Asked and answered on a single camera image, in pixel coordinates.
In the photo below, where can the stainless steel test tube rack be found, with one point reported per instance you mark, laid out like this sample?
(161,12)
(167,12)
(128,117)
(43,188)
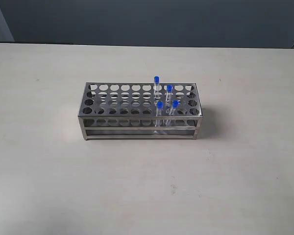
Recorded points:
(128,111)

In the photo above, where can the blue-capped test tube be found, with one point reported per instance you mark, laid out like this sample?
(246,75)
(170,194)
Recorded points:
(174,106)
(159,109)
(168,96)
(156,87)

